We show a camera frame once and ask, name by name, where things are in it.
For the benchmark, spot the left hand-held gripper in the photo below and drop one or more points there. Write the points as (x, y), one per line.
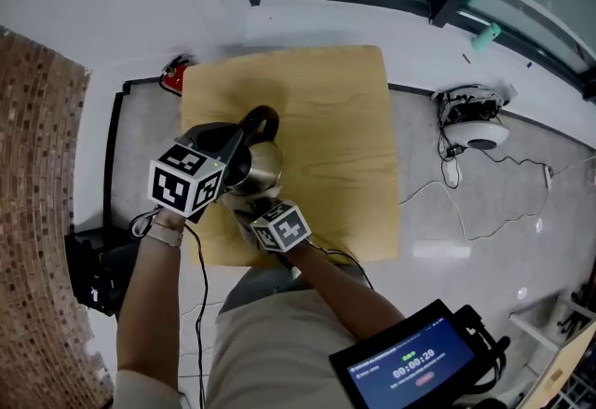
(181, 179)

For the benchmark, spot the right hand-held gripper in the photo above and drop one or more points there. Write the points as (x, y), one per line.
(284, 230)

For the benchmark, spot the steel kettle with black lid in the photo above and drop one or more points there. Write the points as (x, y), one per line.
(263, 165)

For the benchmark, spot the person's left forearm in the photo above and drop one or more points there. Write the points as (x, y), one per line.
(149, 300)

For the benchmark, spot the person's right forearm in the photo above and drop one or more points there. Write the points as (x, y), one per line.
(344, 286)

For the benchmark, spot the grey-green shorts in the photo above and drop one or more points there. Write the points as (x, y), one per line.
(261, 281)

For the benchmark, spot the red fire extinguisher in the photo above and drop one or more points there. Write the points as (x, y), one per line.
(172, 78)

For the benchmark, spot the white power adapter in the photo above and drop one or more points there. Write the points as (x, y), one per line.
(451, 173)

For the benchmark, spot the black tablet with blue screen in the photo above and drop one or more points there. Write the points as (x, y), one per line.
(410, 365)

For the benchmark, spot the black power adapter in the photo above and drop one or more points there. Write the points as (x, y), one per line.
(456, 150)

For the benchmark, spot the white power strip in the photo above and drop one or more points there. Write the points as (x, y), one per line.
(548, 176)

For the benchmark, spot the mint green bottle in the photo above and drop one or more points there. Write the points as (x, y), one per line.
(486, 36)

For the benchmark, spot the light wooden board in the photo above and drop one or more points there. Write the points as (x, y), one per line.
(568, 365)

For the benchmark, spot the white metal frame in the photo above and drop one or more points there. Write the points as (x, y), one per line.
(531, 325)

